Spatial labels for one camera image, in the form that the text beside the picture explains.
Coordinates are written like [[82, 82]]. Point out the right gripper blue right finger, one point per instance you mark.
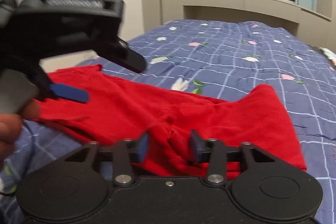
[[197, 144]]

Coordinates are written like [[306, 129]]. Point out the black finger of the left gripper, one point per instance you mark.
[[120, 53]]

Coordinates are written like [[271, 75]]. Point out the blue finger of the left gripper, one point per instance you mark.
[[69, 93]]

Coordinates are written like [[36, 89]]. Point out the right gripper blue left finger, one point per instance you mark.
[[142, 147]]

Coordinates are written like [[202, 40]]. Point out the red pants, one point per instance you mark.
[[121, 109]]

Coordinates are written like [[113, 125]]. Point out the person's left hand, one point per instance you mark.
[[11, 125]]

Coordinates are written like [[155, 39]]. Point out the blue checked floral quilt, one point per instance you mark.
[[227, 60]]

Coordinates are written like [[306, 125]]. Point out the floral pillow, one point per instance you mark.
[[330, 55]]

